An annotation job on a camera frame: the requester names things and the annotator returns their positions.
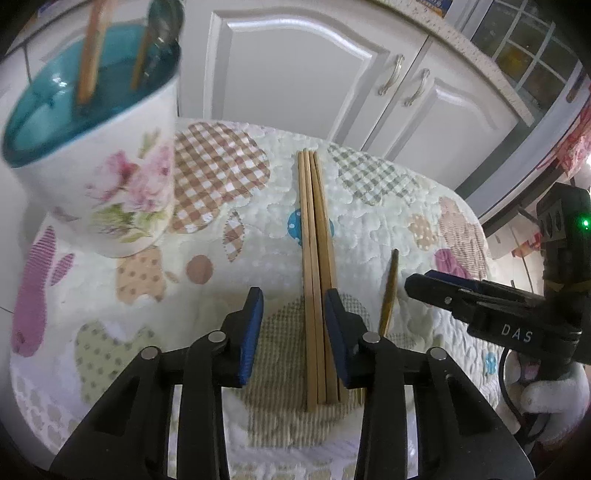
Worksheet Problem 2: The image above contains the speckled stone kitchen counter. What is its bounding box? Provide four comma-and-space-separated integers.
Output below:
369, 0, 536, 125

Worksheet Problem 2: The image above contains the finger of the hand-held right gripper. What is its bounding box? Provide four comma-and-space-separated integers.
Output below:
404, 272, 543, 322
424, 270, 546, 303

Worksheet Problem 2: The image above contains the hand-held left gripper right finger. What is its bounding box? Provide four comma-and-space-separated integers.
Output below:
323, 288, 536, 480

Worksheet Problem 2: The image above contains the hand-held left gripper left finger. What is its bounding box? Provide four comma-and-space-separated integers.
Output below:
48, 287, 265, 480

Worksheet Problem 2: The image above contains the white framed window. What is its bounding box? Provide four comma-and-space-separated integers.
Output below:
462, 0, 583, 112

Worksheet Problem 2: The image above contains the patchwork quilted tablecloth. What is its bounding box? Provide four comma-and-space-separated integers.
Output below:
9, 117, 532, 480

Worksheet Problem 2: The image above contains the black cable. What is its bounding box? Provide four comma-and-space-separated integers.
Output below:
499, 346, 546, 439

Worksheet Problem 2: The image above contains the floral white utensil holder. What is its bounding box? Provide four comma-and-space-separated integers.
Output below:
2, 21, 182, 259

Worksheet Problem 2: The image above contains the white cabinet door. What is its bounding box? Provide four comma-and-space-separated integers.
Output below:
344, 37, 532, 188
176, 0, 218, 121
203, 8, 432, 148

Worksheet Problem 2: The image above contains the person's right hand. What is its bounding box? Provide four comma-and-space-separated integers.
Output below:
502, 355, 591, 448

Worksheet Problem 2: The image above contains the metal cabinet handle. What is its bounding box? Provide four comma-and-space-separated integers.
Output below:
378, 54, 406, 97
403, 68, 431, 108

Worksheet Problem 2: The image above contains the red patterned cloth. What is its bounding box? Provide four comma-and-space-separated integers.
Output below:
554, 124, 591, 177

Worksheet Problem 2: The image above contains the metal spoon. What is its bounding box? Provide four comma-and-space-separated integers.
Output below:
130, 0, 185, 90

